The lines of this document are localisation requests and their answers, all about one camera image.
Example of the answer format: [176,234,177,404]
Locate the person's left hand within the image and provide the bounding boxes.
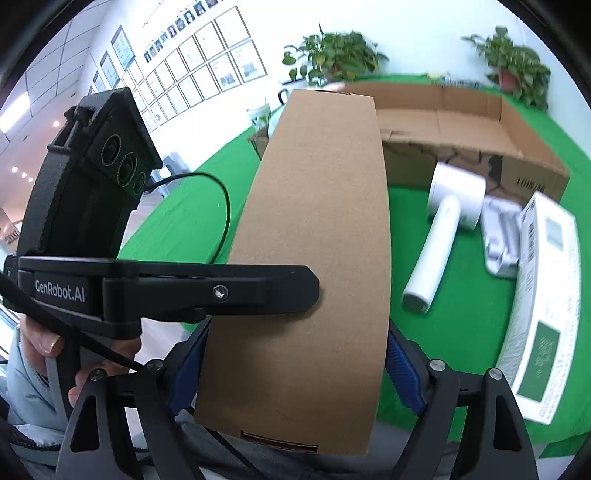
[18,318,141,409]

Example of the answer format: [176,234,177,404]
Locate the row of portrait photos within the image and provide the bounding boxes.
[143,0,219,64]

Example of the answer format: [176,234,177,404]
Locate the bushy potted plant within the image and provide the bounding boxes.
[281,21,389,90]

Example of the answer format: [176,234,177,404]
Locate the wall of framed certificates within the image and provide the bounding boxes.
[124,6,269,132]

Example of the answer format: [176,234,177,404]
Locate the brown cardboard panel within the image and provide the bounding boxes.
[194,89,393,455]

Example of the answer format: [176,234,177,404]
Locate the black cable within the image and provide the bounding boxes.
[147,172,232,265]

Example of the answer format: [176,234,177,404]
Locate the green tablecloth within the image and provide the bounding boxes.
[117,74,591,457]

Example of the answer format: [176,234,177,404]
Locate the colourful snack packets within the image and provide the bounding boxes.
[435,75,482,91]

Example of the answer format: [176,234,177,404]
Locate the white product box green label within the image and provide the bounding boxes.
[496,190,581,425]

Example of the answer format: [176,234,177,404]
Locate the white handheld fabric shaver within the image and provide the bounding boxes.
[401,161,488,315]

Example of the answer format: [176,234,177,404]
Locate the blue framed wall poster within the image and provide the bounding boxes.
[111,25,137,71]

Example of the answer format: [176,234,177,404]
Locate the potted plant orange pot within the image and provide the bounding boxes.
[462,27,551,112]

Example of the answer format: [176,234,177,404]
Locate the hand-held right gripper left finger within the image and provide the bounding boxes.
[58,318,213,480]

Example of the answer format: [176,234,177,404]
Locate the person's left forearm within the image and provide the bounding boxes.
[4,332,70,467]

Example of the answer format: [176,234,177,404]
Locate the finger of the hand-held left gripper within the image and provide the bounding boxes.
[104,262,321,325]

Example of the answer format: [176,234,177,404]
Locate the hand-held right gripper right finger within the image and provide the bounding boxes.
[385,323,540,480]

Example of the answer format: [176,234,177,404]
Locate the large cardboard box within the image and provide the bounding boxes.
[339,82,572,206]

